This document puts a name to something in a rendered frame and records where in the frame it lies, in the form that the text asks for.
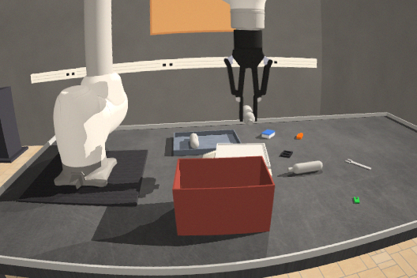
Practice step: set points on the red open box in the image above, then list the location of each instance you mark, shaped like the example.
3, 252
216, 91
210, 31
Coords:
243, 206

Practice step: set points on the blue rectangular box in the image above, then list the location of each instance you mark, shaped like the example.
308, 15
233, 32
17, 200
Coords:
268, 133

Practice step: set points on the white digital scale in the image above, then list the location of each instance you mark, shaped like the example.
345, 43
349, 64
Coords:
233, 150

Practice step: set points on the white gas cylinder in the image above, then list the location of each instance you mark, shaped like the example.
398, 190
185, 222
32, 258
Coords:
306, 167
194, 143
248, 115

